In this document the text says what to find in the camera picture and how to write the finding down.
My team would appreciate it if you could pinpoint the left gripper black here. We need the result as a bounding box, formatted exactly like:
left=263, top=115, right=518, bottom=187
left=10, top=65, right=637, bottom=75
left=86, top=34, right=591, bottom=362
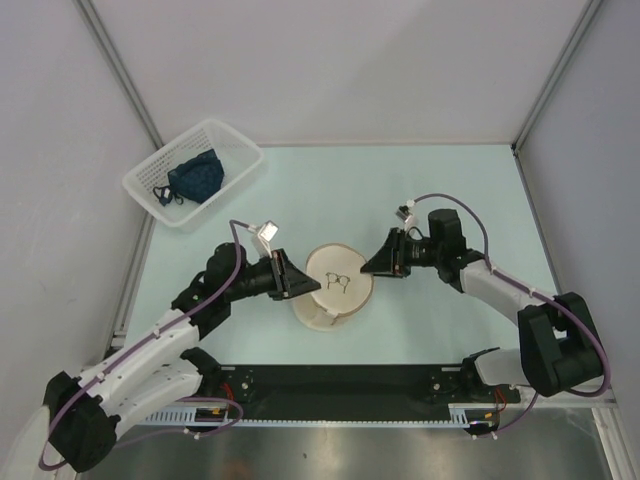
left=225, top=248, right=320, bottom=302

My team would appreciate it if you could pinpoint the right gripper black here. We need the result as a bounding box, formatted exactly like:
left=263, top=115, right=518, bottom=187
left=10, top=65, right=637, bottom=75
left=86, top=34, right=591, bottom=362
left=361, top=227, right=443, bottom=279

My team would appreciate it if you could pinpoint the beige mesh laundry bag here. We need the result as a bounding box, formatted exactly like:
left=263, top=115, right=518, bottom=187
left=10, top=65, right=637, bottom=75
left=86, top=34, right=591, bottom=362
left=292, top=243, right=374, bottom=332

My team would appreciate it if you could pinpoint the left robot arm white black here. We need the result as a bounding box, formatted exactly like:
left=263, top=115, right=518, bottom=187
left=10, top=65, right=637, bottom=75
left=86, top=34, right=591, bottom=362
left=43, top=243, right=321, bottom=472

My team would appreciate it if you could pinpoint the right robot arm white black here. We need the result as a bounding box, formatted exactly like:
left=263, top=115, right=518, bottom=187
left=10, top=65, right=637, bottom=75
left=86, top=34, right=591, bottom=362
left=361, top=209, right=610, bottom=401

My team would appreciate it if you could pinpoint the dark blue bra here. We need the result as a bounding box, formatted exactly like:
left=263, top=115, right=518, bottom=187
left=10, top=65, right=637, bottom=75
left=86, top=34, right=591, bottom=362
left=152, top=149, right=225, bottom=207

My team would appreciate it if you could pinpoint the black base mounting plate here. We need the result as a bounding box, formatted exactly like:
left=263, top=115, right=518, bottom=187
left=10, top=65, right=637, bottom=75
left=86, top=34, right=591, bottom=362
left=197, top=364, right=520, bottom=420

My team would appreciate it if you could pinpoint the white plastic perforated basket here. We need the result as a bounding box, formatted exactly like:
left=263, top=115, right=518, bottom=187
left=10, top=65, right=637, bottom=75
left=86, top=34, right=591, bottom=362
left=122, top=119, right=266, bottom=232

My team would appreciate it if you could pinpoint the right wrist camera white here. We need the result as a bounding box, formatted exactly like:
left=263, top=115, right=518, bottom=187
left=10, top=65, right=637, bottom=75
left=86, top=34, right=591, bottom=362
left=395, top=200, right=418, bottom=232

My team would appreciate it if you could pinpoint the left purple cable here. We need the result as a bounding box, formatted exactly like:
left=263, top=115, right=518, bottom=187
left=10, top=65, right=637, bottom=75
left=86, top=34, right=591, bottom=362
left=37, top=219, right=266, bottom=472

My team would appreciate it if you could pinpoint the purple cable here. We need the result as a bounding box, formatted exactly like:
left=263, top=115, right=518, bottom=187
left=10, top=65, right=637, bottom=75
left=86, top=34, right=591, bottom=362
left=37, top=219, right=266, bottom=472
left=409, top=192, right=612, bottom=441

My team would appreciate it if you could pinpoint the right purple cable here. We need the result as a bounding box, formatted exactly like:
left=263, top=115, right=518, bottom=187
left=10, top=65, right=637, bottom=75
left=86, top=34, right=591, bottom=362
left=409, top=192, right=612, bottom=441

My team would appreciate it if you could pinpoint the white slotted cable duct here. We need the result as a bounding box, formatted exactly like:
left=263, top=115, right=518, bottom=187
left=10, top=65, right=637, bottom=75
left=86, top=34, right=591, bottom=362
left=138, top=406, right=498, bottom=430

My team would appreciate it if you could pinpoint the right aluminium frame post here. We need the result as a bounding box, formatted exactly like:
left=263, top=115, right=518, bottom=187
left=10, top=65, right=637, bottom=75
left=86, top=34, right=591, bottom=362
left=511, top=0, right=605, bottom=156

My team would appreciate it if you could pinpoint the aluminium frame post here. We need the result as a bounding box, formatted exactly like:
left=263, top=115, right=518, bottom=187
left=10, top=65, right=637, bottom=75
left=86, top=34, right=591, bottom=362
left=511, top=0, right=605, bottom=156
left=72, top=0, right=164, bottom=149

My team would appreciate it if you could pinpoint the left aluminium frame post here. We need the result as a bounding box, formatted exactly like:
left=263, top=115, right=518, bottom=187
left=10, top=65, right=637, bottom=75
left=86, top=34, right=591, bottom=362
left=72, top=0, right=164, bottom=149

